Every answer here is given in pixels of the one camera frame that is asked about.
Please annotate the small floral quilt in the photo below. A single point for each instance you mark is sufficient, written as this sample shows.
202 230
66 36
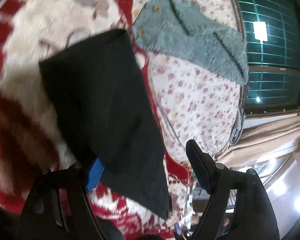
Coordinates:
191 102

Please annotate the beige curtain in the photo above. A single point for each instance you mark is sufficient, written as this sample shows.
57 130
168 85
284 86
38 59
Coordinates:
260 141

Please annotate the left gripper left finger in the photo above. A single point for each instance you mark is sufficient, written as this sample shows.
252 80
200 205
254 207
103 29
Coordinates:
57 207

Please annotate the black pants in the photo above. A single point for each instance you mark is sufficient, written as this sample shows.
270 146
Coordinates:
103 113

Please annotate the green barred window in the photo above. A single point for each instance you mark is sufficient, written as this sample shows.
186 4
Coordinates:
272 30

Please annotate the grey-green fleece garment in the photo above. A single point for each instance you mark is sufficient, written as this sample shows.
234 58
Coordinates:
178 28

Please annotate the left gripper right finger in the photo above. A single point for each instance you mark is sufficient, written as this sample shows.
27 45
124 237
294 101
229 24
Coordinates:
238 206

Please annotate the red white floral blanket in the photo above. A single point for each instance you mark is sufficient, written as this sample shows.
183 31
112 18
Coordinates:
32 31

